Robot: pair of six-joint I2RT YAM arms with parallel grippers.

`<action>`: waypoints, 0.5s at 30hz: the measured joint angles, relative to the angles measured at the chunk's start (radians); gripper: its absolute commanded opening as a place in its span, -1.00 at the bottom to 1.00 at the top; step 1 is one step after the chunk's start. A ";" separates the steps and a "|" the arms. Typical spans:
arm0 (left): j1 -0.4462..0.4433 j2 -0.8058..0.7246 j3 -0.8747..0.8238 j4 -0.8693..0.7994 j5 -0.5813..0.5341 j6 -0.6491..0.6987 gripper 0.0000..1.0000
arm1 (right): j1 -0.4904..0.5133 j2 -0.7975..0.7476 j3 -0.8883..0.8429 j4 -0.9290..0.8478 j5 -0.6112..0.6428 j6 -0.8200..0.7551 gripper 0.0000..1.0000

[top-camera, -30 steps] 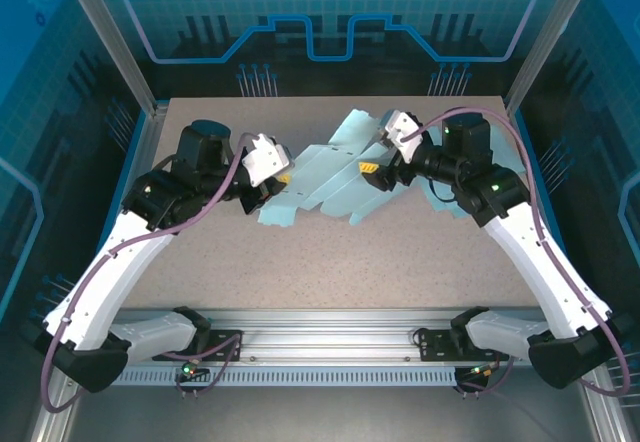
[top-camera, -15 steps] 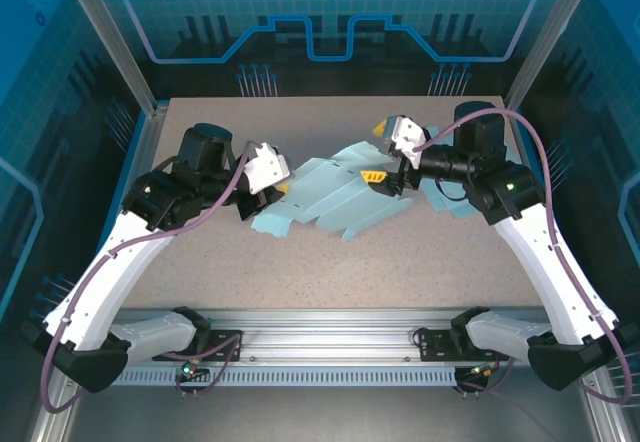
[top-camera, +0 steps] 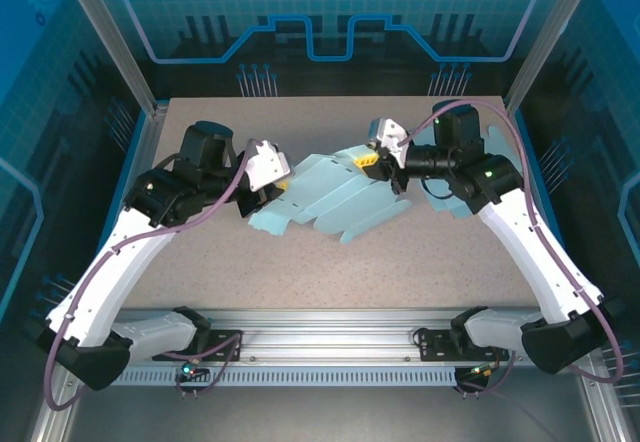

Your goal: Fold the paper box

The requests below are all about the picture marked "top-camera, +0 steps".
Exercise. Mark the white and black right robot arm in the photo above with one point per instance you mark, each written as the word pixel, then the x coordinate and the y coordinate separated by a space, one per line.
pixel 540 257

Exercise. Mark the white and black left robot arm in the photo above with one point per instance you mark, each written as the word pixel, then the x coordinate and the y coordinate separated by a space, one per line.
pixel 115 272

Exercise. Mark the blue table edge strip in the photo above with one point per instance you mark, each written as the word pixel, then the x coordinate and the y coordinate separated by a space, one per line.
pixel 129 162
pixel 534 162

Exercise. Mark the small LED connector board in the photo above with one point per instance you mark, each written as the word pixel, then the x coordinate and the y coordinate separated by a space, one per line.
pixel 482 371
pixel 189 369

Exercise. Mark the aluminium frame post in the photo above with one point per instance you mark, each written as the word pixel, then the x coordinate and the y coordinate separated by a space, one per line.
pixel 548 42
pixel 117 42

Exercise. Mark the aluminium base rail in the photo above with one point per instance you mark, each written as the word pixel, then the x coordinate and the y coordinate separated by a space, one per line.
pixel 325 334

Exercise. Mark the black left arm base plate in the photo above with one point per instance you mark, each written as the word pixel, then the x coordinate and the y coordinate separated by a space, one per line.
pixel 222 342

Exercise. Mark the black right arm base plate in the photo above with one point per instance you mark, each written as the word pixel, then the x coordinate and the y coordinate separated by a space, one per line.
pixel 432 347

